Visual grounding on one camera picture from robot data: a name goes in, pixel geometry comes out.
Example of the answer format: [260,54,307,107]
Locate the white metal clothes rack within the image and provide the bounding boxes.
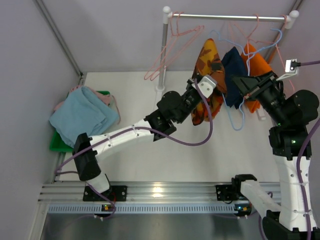
[152,6,300,121]

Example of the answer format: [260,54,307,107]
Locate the pink hanger of orange trousers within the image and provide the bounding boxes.
[229,13,261,51]

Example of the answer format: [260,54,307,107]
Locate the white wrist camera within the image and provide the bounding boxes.
[194,75,218,99]
[276,58,300,81]

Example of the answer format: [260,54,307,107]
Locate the slotted grey cable duct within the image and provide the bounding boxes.
[47,203,241,214]

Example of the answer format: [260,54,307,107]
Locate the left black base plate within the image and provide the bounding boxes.
[82,185,127,202]

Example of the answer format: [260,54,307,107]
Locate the aluminium mounting rail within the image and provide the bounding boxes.
[38,181,231,204]

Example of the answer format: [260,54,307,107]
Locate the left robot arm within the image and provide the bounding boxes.
[72,80,214,194]

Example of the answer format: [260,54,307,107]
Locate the navy blue trousers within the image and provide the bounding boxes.
[221,47,248,109]

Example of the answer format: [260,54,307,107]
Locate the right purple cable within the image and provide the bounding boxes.
[257,59,320,240]

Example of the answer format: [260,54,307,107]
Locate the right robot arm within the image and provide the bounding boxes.
[232,71,320,240]

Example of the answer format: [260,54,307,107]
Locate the pink wire hanger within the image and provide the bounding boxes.
[254,14,296,93]
[143,6,185,82]

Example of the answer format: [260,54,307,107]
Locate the pink hanger of blue trousers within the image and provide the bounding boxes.
[144,25,205,81]

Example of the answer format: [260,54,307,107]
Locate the bright orange trousers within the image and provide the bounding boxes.
[240,43,272,114]

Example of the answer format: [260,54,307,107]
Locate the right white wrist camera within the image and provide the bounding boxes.
[276,58,300,81]

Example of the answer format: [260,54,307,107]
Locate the orange patterned trousers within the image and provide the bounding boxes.
[192,38,227,118]

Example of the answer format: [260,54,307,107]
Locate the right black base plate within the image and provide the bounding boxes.
[215,184,247,203]

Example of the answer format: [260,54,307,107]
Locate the light blue trousers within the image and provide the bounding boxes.
[49,86,119,148]

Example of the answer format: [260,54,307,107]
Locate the pink trousers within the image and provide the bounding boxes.
[53,85,121,124]

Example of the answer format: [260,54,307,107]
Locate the empty pink wire hanger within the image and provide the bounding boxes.
[254,14,296,93]

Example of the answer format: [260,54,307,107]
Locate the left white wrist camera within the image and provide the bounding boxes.
[194,75,218,99]

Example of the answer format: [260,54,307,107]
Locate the green plastic bin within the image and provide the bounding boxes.
[49,90,110,153]

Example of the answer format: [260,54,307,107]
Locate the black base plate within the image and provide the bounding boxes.
[215,184,247,203]
[82,185,127,202]

